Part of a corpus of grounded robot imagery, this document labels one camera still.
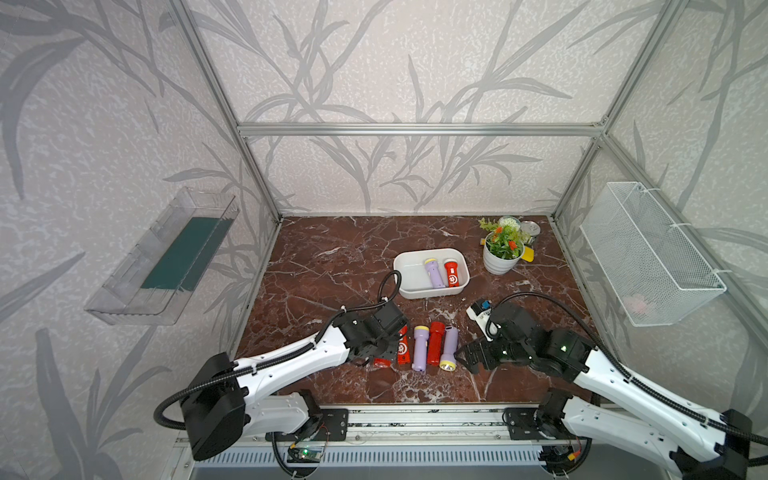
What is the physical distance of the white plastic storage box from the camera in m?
0.98

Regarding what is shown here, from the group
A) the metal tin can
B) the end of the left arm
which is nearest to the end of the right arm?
A: the end of the left arm

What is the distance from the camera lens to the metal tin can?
1104 mm

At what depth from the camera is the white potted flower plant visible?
934 mm
